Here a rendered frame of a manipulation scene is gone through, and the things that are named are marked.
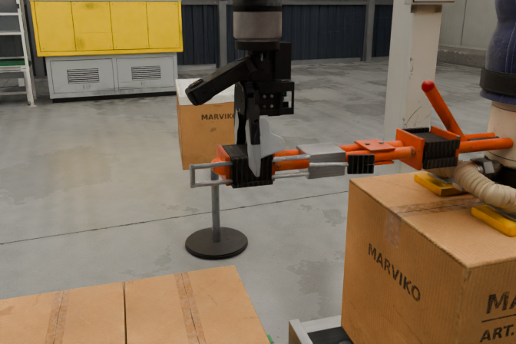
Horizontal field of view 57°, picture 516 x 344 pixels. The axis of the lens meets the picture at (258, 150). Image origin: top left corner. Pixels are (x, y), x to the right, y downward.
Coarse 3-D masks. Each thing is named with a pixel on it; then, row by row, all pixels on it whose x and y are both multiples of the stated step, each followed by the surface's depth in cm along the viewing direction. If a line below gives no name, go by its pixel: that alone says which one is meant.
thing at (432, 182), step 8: (416, 176) 107; (424, 176) 106; (432, 176) 106; (424, 184) 105; (432, 184) 102; (440, 184) 101; (448, 184) 101; (440, 192) 100; (448, 192) 100; (456, 192) 101; (464, 192) 101
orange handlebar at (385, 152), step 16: (352, 144) 88; (368, 144) 86; (384, 144) 86; (400, 144) 89; (464, 144) 89; (480, 144) 89; (496, 144) 90; (512, 144) 91; (288, 160) 80; (304, 160) 80; (384, 160) 85
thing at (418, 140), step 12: (396, 132) 91; (408, 132) 93; (420, 132) 93; (432, 132) 93; (444, 132) 90; (408, 144) 88; (420, 144) 84; (432, 144) 84; (444, 144) 85; (456, 144) 85; (420, 156) 85; (432, 156) 86; (444, 156) 86; (456, 156) 87; (420, 168) 86; (432, 168) 86
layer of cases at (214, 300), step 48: (96, 288) 163; (144, 288) 163; (192, 288) 163; (240, 288) 163; (0, 336) 139; (48, 336) 139; (96, 336) 139; (144, 336) 139; (192, 336) 139; (240, 336) 139
